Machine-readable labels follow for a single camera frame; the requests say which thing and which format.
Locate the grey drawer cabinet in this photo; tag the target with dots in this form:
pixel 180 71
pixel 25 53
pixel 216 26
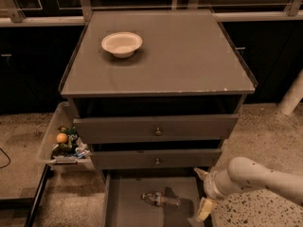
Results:
pixel 185 66

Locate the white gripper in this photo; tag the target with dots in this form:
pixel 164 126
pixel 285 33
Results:
pixel 209 184

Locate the orange ball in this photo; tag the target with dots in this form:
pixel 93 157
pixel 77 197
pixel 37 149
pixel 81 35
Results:
pixel 62 138

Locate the grey drawer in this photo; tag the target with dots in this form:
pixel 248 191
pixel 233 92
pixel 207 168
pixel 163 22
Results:
pixel 105 130
pixel 135 159
pixel 125 208

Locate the white paper bowl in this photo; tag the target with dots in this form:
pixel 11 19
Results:
pixel 121 44

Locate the grey top drawer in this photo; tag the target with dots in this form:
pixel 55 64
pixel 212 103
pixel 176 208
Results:
pixel 105 130

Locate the crumpled snack wrappers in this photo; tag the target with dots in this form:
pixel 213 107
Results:
pixel 74 149

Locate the clear plastic storage bin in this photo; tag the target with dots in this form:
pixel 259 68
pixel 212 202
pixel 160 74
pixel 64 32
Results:
pixel 61 117

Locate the green toy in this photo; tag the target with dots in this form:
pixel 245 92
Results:
pixel 70 132

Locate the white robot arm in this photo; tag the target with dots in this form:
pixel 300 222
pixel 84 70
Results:
pixel 258 180

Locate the metal railing frame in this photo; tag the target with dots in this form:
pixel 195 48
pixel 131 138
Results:
pixel 77 12

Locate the black floor rail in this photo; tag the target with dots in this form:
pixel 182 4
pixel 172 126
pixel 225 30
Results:
pixel 37 198

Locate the clear plastic water bottle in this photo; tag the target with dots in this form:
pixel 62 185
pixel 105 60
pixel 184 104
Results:
pixel 159 199

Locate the grey bottom drawer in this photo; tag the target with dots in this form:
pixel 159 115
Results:
pixel 125 208

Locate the grey middle drawer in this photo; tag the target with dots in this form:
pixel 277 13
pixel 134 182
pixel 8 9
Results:
pixel 135 159

